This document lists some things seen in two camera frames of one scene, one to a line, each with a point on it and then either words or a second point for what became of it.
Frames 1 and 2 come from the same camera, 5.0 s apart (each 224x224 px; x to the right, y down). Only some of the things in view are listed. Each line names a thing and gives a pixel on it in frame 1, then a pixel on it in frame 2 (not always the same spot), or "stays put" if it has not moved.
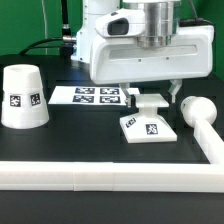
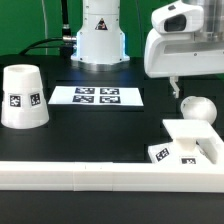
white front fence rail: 81,176 stays put
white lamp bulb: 197,108 stays put
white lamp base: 148,126 -> 184,148
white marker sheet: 89,95 stays put
